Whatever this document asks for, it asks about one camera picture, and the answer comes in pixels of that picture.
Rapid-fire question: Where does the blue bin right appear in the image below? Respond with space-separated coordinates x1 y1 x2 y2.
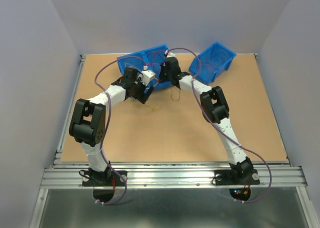
188 42 236 85

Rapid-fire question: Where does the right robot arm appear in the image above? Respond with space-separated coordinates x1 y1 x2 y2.
160 53 260 186

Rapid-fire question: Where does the aluminium front rail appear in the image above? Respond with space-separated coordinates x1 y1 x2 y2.
40 163 308 189

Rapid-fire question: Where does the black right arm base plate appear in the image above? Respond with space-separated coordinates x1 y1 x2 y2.
211 169 260 186

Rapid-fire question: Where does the metal sheet front panel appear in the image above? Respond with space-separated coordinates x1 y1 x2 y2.
30 187 320 228

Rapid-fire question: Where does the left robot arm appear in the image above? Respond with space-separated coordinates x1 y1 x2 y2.
69 67 156 187

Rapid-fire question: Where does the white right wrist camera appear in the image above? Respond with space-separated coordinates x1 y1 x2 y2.
164 50 176 58

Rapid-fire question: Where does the dark red wire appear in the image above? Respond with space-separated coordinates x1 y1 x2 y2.
146 46 168 74

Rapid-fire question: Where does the aluminium rail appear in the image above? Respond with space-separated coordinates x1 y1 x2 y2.
50 54 86 168
40 163 308 189

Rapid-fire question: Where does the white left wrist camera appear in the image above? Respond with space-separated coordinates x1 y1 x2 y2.
141 65 156 86

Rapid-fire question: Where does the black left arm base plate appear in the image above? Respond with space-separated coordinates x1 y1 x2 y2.
78 169 125 187

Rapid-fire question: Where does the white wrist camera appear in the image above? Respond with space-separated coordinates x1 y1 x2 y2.
164 50 176 58
141 65 156 86

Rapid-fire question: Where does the blue bin middle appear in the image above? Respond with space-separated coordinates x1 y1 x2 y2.
141 44 172 91

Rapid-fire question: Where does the blue bin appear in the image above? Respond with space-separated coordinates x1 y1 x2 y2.
141 44 172 91
188 42 236 85

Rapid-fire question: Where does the aluminium left side rail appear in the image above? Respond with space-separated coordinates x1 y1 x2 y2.
50 54 86 168

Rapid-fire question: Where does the yellow thin wire bundle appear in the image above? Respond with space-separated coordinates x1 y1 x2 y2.
146 77 161 111

